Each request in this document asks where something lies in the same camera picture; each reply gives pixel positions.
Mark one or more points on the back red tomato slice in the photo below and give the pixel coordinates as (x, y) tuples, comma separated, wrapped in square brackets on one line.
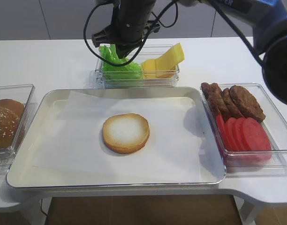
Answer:
[(221, 126)]

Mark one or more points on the silver metal tray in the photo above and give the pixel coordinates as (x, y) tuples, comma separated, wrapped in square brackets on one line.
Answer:
[(22, 173)]

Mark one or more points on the white parchment paper sheet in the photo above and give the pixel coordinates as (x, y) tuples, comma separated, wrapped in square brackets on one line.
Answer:
[(72, 141)]

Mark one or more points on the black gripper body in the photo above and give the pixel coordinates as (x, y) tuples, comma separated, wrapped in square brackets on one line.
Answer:
[(129, 23)]

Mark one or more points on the clear meat and tomato container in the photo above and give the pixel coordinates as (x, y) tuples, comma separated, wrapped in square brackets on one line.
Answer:
[(274, 125)]

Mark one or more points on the front red tomato slice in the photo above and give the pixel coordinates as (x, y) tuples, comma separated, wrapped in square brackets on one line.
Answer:
[(254, 138)]

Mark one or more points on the green lettuce leaf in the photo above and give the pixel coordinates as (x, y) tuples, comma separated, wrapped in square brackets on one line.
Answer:
[(110, 58)]

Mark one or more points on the front brown meat patty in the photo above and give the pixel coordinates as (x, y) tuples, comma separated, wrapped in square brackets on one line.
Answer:
[(246, 103)]

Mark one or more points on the flat yellow cheese slices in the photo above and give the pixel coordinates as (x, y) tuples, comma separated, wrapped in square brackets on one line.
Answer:
[(149, 69)]

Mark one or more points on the sesame top bun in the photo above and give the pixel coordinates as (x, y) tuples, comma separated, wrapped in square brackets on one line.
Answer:
[(9, 122)]

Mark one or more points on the clear bun container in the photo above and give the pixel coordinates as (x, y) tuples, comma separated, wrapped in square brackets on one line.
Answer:
[(25, 95)]

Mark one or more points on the clear lettuce and cheese container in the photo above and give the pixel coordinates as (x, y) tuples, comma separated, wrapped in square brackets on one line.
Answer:
[(147, 52)]

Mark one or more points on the upright yellow cheese slice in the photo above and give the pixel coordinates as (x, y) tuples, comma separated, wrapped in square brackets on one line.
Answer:
[(170, 59)]

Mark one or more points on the brown meat patty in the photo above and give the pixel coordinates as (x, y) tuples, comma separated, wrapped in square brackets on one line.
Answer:
[(233, 109), (246, 103), (205, 90), (221, 105)]

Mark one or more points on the toasted bottom bun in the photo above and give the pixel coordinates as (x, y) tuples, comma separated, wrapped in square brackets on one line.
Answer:
[(125, 133)]

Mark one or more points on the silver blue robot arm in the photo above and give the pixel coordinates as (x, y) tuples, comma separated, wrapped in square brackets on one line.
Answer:
[(260, 24)]

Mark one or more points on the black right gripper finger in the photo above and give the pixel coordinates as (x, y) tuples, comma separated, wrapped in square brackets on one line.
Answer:
[(124, 50)]

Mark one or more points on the back brown meat patty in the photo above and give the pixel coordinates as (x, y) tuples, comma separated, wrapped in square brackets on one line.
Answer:
[(205, 90)]

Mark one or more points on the red tomato slice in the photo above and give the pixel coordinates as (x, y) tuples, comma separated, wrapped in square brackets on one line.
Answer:
[(221, 126), (229, 132), (237, 132), (254, 138)]

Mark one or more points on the plain brown bun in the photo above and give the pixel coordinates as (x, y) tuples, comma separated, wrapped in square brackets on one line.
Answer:
[(13, 105)]

